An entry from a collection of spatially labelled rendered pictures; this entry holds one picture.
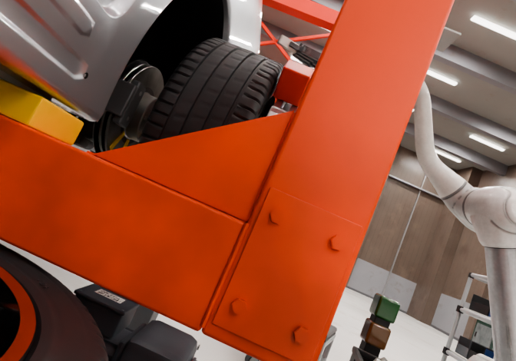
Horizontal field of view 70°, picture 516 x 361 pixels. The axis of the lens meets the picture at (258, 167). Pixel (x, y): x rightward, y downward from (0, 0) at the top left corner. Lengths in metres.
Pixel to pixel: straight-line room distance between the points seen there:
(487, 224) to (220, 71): 0.87
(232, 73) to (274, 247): 0.55
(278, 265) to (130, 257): 0.20
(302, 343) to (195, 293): 0.16
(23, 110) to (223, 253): 0.37
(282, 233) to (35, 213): 0.35
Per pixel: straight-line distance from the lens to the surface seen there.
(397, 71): 0.62
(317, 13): 4.82
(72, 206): 0.59
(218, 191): 0.55
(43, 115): 0.68
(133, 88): 1.06
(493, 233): 1.28
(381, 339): 0.78
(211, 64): 0.98
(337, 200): 0.54
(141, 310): 1.19
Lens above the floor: 0.68
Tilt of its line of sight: 9 degrees up
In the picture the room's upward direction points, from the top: 24 degrees clockwise
